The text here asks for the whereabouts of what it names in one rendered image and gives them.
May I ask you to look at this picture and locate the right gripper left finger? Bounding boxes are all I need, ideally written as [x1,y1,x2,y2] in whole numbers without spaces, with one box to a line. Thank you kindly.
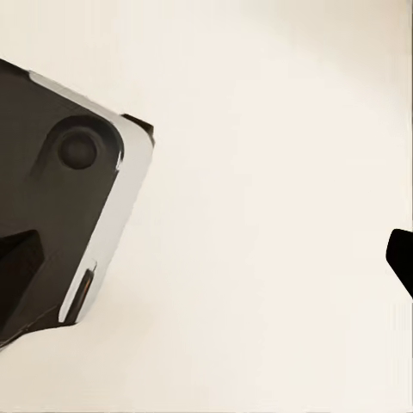
[0,229,45,331]

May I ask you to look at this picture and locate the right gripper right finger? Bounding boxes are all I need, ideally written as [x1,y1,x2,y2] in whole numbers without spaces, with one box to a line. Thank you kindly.
[385,228,413,298]

